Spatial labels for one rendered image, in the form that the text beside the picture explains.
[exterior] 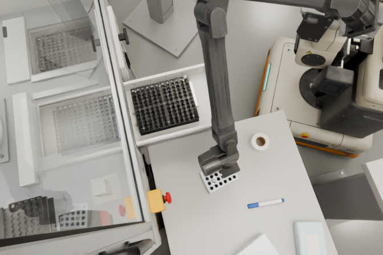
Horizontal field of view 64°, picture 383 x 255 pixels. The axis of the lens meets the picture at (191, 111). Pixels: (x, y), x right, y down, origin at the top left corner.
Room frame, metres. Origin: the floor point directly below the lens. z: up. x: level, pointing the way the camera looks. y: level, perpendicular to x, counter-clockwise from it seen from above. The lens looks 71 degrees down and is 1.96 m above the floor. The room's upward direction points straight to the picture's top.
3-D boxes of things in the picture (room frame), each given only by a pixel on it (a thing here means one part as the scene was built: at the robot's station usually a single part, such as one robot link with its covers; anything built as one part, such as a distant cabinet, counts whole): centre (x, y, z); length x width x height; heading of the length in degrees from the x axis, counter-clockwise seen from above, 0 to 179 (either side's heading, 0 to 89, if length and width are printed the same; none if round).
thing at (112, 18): (0.66, 0.30, 0.87); 0.29 x 0.02 x 0.11; 15
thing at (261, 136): (0.27, -0.27, 0.78); 0.07 x 0.07 x 0.04
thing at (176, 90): (0.39, 0.10, 0.87); 0.22 x 0.18 x 0.06; 105
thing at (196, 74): (0.39, 0.11, 0.86); 0.40 x 0.26 x 0.06; 105
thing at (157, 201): (0.04, 0.12, 0.88); 0.07 x 0.05 x 0.07; 15
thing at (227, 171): (0.18, -0.12, 0.92); 0.10 x 0.07 x 0.07; 24
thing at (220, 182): (0.14, -0.11, 0.78); 0.12 x 0.08 x 0.04; 116
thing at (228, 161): (0.18, -0.12, 0.98); 0.07 x 0.06 x 0.07; 115
